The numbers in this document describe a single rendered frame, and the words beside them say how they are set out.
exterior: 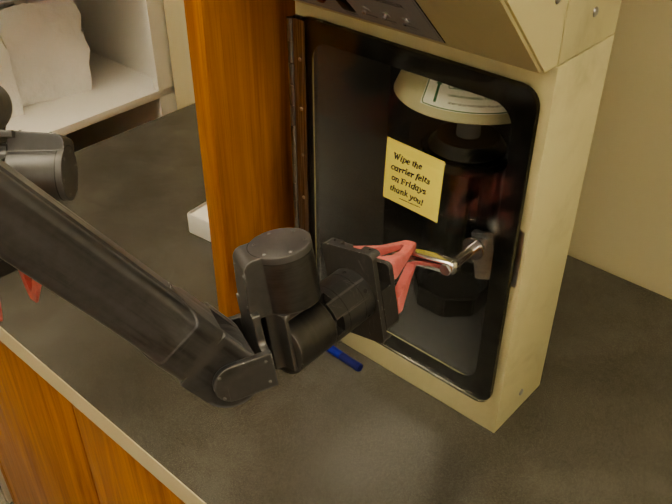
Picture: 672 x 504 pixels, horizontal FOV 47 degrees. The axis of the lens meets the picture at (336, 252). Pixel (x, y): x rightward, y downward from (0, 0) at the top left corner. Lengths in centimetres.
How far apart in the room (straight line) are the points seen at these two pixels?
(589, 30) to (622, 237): 58
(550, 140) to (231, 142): 39
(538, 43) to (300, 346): 32
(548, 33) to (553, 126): 11
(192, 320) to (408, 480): 38
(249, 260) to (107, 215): 77
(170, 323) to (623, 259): 83
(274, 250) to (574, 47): 32
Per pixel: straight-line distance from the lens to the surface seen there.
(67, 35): 188
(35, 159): 84
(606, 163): 124
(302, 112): 92
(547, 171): 78
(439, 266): 80
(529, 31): 65
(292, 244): 67
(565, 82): 74
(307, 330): 70
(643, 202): 124
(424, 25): 72
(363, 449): 96
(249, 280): 66
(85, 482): 140
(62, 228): 61
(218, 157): 95
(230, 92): 93
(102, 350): 112
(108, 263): 62
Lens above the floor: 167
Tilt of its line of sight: 36 degrees down
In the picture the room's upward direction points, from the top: straight up
